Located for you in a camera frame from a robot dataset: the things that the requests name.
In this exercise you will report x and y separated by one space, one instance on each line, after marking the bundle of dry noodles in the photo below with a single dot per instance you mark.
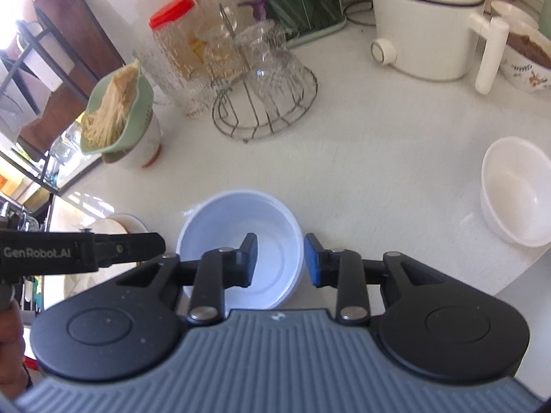
107 112

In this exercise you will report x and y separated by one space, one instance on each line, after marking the clear glass cup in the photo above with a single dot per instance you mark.
275 64
221 53

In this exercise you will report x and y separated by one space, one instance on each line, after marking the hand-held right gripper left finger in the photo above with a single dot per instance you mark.
249 262

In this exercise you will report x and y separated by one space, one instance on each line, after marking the white ceramic bowl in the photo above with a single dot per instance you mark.
142 146

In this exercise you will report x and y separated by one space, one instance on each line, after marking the red-lid plastic jar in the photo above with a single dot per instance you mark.
176 30

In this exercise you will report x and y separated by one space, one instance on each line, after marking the clear drinking glass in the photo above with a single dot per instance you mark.
69 146

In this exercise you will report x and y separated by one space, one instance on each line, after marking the white plastic bowl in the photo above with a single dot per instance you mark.
241 245
516 189

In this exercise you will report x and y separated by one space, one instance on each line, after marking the textured glass pitcher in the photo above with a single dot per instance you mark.
181 77

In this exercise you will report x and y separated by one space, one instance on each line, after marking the dark metal dish rack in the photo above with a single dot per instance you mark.
38 94

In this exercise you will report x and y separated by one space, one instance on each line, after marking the floral ceramic pot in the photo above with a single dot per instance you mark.
525 60

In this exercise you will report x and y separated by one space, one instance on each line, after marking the green colander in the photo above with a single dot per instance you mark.
137 107

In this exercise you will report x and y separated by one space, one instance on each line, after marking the white electric pot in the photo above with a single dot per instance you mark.
422 30

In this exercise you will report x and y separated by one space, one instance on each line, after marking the person's left hand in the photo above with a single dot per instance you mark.
10 348

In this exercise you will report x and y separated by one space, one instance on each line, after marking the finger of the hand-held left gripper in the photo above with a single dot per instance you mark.
129 247

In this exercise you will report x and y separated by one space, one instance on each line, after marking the green utensil holder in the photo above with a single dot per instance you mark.
301 4

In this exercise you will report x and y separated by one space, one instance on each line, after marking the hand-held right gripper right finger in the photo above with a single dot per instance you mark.
312 262

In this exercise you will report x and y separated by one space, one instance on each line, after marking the brown cutting board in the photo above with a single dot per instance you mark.
77 51

